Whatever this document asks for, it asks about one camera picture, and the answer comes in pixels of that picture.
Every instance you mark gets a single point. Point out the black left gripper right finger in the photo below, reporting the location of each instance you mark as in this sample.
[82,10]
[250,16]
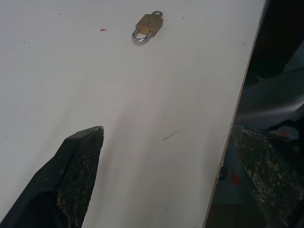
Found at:
[263,166]

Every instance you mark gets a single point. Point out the silver robot body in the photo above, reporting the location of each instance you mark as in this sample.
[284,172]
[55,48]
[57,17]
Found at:
[270,99]

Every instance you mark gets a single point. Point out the silver key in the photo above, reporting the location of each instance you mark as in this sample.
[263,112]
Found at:
[156,13]

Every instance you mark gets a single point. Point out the brass padlock with silver shackle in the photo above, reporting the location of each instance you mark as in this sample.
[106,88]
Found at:
[149,25]

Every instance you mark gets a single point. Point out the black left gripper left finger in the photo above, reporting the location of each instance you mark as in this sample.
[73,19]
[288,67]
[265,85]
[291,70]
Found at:
[71,171]

